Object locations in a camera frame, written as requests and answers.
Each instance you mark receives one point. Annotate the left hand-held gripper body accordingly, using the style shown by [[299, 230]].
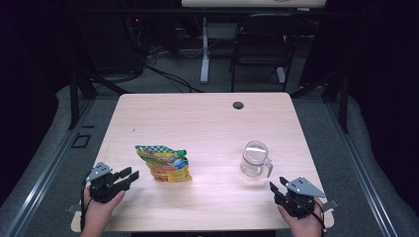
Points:
[[102, 189]]

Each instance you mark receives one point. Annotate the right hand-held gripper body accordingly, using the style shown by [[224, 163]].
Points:
[[298, 204]]

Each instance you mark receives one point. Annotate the clear glass jar with lid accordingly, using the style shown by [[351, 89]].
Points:
[[252, 164]]

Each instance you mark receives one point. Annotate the yellow spouted pouch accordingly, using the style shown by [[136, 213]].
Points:
[[164, 164]]

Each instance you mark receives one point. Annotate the person's left hand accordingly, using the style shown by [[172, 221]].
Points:
[[97, 212]]

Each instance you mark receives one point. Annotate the person's right hand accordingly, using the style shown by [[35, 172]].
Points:
[[304, 227]]

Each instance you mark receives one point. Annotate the grey tape strip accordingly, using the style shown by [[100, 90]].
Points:
[[73, 208], [330, 205]]

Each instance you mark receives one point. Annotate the black metal stand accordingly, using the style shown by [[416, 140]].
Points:
[[74, 105], [344, 108]]

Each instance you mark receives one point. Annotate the black computer tower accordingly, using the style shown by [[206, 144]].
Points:
[[112, 49]]

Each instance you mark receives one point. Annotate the black chair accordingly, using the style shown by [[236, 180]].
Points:
[[260, 54]]

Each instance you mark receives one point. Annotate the white desk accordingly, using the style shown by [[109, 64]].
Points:
[[250, 3]]

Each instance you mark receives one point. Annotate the aluminium floor rail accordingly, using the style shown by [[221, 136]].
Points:
[[53, 164], [359, 166]]

